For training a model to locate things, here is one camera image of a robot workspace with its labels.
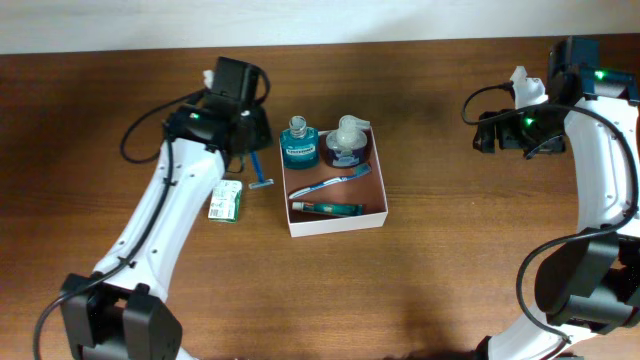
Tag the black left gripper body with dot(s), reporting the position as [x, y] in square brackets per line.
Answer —
[261, 131]

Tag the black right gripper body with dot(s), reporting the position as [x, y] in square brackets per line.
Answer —
[539, 131]

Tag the blue disposable razor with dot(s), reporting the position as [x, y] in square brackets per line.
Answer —
[261, 180]

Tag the teal mouthwash bottle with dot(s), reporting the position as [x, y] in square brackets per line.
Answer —
[299, 145]

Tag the green white soap packet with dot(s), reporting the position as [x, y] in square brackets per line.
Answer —
[225, 201]

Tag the purple foam soap bottle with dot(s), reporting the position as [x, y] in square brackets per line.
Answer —
[347, 145]

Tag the white teal toothpaste tube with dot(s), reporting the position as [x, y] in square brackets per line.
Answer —
[335, 210]

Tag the blue white toothbrush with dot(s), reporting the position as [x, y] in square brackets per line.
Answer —
[359, 171]

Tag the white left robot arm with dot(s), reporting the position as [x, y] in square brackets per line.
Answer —
[119, 311]

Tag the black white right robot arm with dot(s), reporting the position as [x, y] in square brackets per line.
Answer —
[587, 283]

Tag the white cardboard box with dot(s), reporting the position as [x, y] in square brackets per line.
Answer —
[367, 191]

